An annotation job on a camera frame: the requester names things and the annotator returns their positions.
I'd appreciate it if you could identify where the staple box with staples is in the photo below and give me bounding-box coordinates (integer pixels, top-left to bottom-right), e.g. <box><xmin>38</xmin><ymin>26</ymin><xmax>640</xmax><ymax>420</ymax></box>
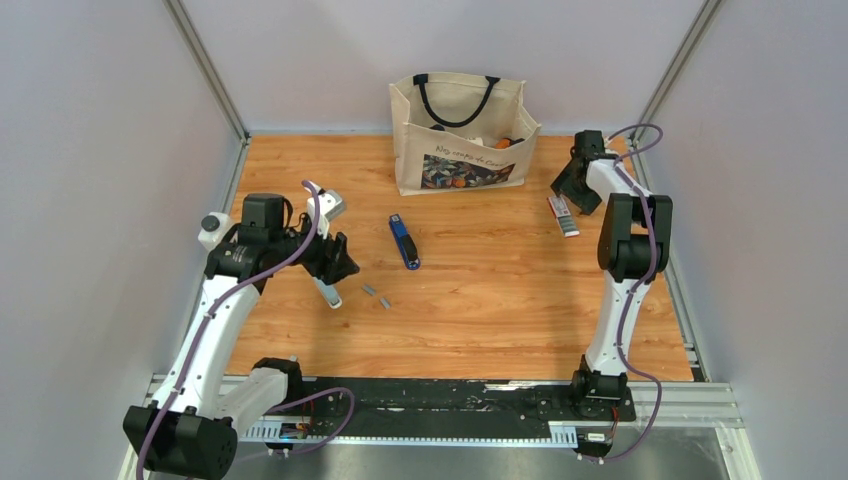
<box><xmin>547</xmin><ymin>196</ymin><xmax>580</xmax><ymax>238</ymax></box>

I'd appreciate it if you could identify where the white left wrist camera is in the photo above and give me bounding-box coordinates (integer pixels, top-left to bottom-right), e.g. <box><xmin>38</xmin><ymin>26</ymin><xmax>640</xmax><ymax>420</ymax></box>
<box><xmin>305</xmin><ymin>180</ymin><xmax>347</xmax><ymax>238</ymax></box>

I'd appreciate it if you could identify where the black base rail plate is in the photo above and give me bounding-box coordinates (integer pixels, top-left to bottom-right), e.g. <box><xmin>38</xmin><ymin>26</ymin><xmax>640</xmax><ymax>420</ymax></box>
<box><xmin>278</xmin><ymin>377</ymin><xmax>636</xmax><ymax>440</ymax></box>

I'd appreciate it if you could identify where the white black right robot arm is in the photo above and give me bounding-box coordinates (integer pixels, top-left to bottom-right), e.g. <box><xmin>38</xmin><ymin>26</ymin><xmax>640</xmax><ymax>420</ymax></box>
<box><xmin>551</xmin><ymin>130</ymin><xmax>674</xmax><ymax>419</ymax></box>

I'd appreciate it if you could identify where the beige canvas tote bag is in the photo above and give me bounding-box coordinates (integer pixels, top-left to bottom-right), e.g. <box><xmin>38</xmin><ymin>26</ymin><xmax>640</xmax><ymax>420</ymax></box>
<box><xmin>389</xmin><ymin>72</ymin><xmax>541</xmax><ymax>196</ymax></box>

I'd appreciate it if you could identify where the blue black stapler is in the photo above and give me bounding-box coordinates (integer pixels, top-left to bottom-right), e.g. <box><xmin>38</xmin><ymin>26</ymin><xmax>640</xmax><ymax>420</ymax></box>
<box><xmin>388</xmin><ymin>214</ymin><xmax>421</xmax><ymax>270</ymax></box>

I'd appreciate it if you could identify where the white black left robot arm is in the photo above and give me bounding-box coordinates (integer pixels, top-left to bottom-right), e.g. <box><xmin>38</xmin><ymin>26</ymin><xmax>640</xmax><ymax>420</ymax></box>
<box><xmin>123</xmin><ymin>181</ymin><xmax>359</xmax><ymax>479</ymax></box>

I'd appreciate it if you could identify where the white plastic bottle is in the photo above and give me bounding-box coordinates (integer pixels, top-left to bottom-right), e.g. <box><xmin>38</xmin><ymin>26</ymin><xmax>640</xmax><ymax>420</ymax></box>
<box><xmin>197</xmin><ymin>212</ymin><xmax>235</xmax><ymax>252</ymax></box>

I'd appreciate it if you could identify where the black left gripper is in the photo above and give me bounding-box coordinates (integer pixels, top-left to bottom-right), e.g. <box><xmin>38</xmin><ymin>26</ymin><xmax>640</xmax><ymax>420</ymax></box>
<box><xmin>269</xmin><ymin>213</ymin><xmax>360</xmax><ymax>285</ymax></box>

